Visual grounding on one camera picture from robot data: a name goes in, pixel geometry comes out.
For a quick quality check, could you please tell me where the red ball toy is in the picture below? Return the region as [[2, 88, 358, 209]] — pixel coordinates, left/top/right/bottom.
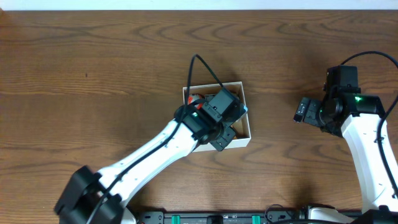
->
[[188, 93, 204, 109]]

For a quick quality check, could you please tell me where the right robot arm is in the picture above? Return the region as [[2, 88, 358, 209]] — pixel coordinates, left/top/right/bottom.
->
[[294, 93, 397, 223]]

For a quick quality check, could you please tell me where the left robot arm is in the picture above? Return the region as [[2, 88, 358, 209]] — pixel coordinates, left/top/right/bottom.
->
[[54, 98, 248, 224]]

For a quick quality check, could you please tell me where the black mounting rail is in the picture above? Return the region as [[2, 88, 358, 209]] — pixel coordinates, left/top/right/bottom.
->
[[136, 203, 364, 224]]

